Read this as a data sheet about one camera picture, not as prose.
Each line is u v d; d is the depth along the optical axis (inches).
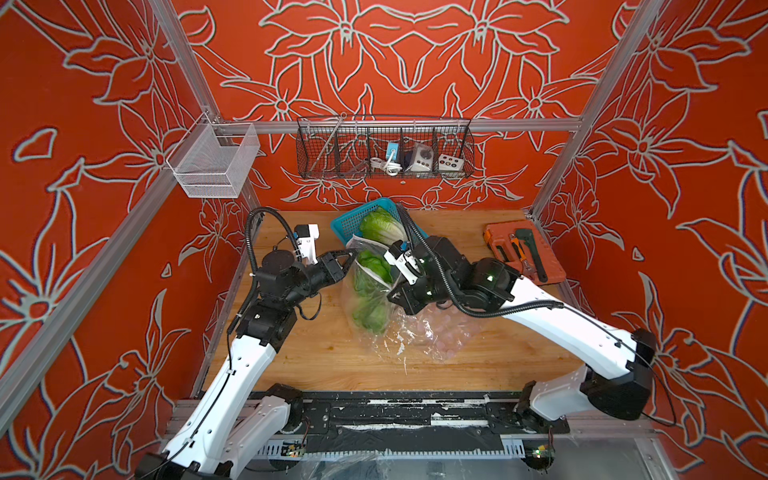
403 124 36.5
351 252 25.9
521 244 39.7
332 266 23.2
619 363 15.3
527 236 40.7
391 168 33.5
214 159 36.9
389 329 30.8
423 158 35.8
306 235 24.3
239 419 17.6
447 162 37.2
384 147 33.3
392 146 32.9
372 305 34.3
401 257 22.9
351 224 42.6
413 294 22.7
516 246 39.6
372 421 28.7
